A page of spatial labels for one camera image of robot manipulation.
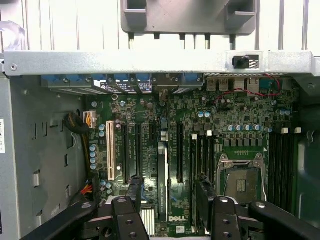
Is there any silver finned heatsink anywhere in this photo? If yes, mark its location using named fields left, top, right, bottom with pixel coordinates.
left=139, top=208, right=157, bottom=236

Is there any silver CPU socket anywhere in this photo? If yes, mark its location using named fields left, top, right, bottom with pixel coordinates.
left=216, top=152, right=265, bottom=199

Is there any Nvidia Quadro graphics card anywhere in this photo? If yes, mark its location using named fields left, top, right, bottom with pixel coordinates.
left=156, top=141, right=169, bottom=222

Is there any long black expansion slot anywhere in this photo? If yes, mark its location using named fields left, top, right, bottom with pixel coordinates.
left=135, top=123, right=143, bottom=179
left=121, top=123, right=130, bottom=185
left=176, top=121, right=184, bottom=184

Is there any black RAM slot bank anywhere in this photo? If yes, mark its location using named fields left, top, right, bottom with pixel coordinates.
left=189, top=130, right=216, bottom=227
left=268, top=127, right=302, bottom=207

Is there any white PCI expansion slot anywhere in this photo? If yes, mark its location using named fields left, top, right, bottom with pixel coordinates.
left=105, top=120, right=116, bottom=182

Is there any grey metal PC case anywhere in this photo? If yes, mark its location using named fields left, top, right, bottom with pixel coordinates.
left=0, top=49, right=320, bottom=240

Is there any white power connector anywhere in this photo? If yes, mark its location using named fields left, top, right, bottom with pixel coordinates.
left=81, top=110, right=97, bottom=129

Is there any green Dell motherboard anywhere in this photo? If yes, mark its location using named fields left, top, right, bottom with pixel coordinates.
left=86, top=91, right=300, bottom=238

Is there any rear IO port block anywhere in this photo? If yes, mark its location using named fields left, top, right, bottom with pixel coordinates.
left=205, top=76, right=260, bottom=92

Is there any white case label sticker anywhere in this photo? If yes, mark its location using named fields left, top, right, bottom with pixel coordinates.
left=0, top=116, right=6, bottom=154

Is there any clear plastic object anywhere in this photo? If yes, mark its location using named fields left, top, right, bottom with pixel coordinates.
left=0, top=20, right=27, bottom=52

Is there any coloured power wire bundle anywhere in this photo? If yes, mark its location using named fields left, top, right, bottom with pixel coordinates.
left=79, top=178, right=94, bottom=201

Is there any black sleeved power cable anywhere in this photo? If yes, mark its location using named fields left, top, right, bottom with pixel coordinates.
left=63, top=112, right=94, bottom=176

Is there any thin red wire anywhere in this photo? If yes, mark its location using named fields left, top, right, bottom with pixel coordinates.
left=214, top=73, right=282, bottom=104

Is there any black case intrusion switch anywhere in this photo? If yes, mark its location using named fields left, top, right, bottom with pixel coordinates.
left=231, top=55, right=260, bottom=69

